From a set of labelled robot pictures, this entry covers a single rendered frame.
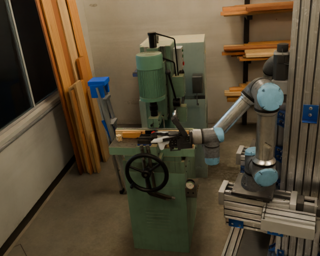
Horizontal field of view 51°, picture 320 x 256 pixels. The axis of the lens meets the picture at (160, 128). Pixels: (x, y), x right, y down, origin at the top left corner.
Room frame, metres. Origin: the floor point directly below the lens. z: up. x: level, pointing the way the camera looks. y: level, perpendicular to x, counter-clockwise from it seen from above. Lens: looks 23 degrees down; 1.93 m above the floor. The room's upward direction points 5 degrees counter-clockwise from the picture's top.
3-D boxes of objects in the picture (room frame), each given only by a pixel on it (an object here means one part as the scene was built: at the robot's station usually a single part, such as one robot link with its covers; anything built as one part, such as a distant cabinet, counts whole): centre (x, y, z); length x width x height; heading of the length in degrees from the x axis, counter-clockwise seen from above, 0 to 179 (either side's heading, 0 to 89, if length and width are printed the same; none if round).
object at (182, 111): (2.36, -0.16, 1.02); 0.09 x 0.07 x 0.12; 77
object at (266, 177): (1.51, -0.52, 1.19); 0.15 x 0.12 x 0.55; 0
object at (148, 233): (2.33, 0.01, 0.36); 0.58 x 0.45 x 0.71; 167
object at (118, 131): (2.24, 0.04, 0.93); 0.60 x 0.02 x 0.05; 77
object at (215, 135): (1.51, -0.25, 1.21); 0.11 x 0.08 x 0.09; 90
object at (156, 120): (2.23, 0.03, 1.03); 0.14 x 0.07 x 0.09; 167
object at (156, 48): (2.35, 0.00, 1.54); 0.08 x 0.08 x 0.17; 77
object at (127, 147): (2.11, 0.06, 0.87); 0.61 x 0.30 x 0.06; 77
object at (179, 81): (2.39, -0.17, 1.23); 0.09 x 0.08 x 0.15; 167
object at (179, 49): (2.49, -0.18, 1.40); 0.10 x 0.06 x 0.16; 167
